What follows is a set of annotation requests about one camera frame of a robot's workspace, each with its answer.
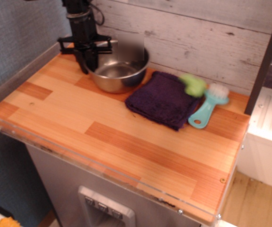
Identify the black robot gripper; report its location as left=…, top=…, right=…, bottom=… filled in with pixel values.
left=58, top=17, right=112, bottom=74

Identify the silver metal bowl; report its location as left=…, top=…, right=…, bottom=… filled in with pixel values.
left=88, top=40, right=149, bottom=94

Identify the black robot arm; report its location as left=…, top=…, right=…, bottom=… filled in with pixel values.
left=58, top=0, right=112, bottom=74

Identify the purple folded cloth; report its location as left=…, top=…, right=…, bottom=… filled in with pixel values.
left=125, top=71, right=201, bottom=131

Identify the green toy broccoli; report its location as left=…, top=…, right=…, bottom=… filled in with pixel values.
left=179, top=74, right=207, bottom=98

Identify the clear acrylic edge guard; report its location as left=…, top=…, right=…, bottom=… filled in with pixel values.
left=0, top=109, right=225, bottom=225

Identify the teal scrub brush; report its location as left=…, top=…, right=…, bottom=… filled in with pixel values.
left=188, top=83, right=229, bottom=129

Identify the grey toy fridge cabinet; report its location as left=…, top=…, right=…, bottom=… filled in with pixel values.
left=27, top=145, right=200, bottom=227

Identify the silver dispenser button panel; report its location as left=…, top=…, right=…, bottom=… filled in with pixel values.
left=78, top=186, right=136, bottom=227

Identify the orange object bottom left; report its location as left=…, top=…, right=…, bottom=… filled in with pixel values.
left=0, top=217, right=21, bottom=227

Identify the white toy sink unit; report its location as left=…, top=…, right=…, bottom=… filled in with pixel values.
left=237, top=88, right=272, bottom=186

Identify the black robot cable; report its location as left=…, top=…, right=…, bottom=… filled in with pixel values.
left=89, top=3, right=106, bottom=26

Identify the dark right shelf post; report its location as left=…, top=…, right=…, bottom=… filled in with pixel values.
left=244, top=35, right=272, bottom=115

